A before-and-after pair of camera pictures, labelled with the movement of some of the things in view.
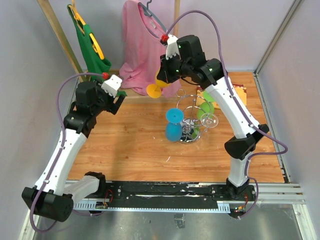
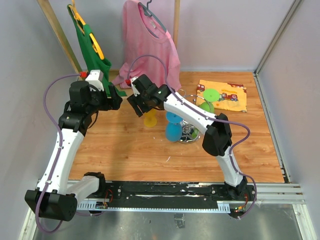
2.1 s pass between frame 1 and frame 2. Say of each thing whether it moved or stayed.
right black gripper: moved
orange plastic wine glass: moved
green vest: stayed
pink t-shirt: stayed
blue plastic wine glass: stayed
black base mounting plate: stayed
